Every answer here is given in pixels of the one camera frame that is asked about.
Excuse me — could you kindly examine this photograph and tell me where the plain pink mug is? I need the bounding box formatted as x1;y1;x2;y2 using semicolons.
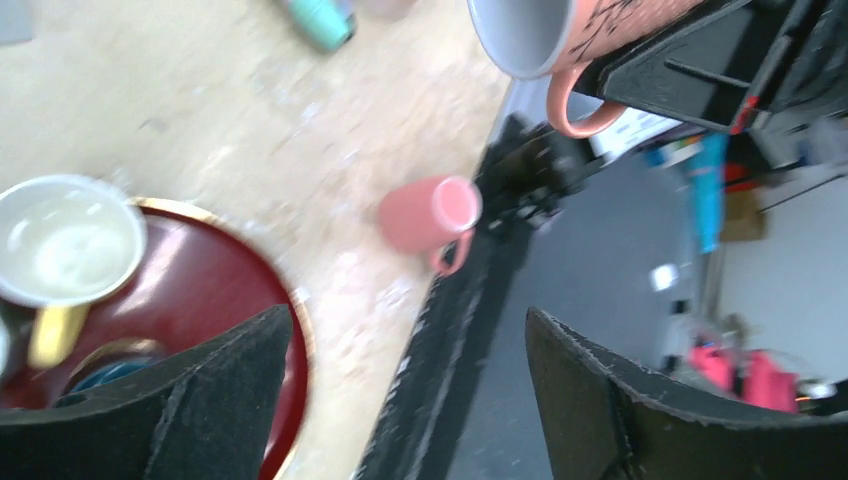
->
377;176;483;276

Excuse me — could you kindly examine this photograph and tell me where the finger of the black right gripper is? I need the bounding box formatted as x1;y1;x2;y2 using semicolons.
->
576;1;822;133

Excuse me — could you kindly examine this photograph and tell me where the patterned pink mug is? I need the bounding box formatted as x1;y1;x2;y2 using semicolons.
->
467;0;701;139

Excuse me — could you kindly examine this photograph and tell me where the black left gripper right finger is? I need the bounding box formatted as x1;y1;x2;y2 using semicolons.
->
525;308;847;479

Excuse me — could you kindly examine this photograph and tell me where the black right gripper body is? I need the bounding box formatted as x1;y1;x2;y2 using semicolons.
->
748;1;847;133

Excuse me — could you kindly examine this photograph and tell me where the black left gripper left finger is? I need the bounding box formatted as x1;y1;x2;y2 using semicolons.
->
1;306;292;479

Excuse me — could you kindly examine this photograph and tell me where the red round tray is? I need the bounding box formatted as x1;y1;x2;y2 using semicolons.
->
1;198;314;479

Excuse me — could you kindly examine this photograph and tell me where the yellow mug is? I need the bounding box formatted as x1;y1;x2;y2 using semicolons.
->
1;175;147;369

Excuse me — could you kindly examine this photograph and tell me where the black base bar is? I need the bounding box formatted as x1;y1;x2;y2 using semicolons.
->
352;113;601;479

